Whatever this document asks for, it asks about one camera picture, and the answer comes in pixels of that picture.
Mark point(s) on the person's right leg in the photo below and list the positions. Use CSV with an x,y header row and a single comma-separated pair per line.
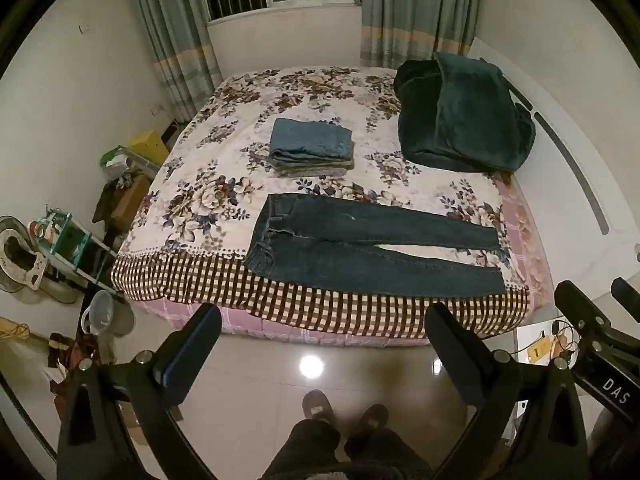
x,y
380,452

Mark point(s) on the yellow card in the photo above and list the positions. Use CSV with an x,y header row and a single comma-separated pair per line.
x,y
541,349

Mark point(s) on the floral bed blanket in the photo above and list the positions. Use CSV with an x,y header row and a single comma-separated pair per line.
x,y
225,160

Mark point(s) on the folded grey pants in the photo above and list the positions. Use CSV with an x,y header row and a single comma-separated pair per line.
x,y
310,170

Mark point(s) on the person's right slipper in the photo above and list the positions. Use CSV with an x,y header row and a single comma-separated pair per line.
x,y
374,416

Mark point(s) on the white floor fan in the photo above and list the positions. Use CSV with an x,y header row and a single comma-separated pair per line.
x,y
20,260

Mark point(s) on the grey plastic bucket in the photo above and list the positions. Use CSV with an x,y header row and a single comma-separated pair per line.
x,y
102,312

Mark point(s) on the yellow box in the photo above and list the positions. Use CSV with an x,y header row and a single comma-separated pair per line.
x,y
150,147

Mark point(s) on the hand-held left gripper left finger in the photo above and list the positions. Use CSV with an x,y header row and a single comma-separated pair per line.
x,y
172,367

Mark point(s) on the white headboard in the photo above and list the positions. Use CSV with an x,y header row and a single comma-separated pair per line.
x,y
560,170

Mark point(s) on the white bedside table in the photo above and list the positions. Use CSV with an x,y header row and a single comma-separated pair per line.
x,y
532,330

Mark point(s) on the dark blue jeans pants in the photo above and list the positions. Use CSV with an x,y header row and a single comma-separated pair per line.
x,y
320,245

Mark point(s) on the red cloth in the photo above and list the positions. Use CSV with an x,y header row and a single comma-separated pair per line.
x,y
70,355

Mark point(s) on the folded light blue jeans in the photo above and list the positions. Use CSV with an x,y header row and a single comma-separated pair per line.
x,y
310,140

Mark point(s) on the teal shelf rack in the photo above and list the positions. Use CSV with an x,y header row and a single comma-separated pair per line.
x,y
75,250

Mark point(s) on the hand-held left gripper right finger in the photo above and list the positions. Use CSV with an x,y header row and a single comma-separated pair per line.
x,y
467,367

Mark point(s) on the person's slipper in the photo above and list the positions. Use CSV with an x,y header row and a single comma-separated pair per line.
x,y
317,405
374,416

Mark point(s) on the dark green blanket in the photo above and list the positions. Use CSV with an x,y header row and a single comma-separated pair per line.
x,y
450,120

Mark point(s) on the pink checked bed sheet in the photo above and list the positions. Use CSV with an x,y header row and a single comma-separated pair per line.
x,y
300,329

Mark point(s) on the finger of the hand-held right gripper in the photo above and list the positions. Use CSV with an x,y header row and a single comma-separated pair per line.
x,y
627,297
582,312

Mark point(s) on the person's left slipper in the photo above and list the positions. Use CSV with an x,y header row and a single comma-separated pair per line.
x,y
317,405

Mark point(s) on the green white plastic bag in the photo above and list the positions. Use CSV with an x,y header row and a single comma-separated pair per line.
x,y
117,160

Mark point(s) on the brown cardboard box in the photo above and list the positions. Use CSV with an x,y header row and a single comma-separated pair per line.
x,y
130,200

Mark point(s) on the green striped curtain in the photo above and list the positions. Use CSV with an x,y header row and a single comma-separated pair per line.
x,y
172,35
415,10

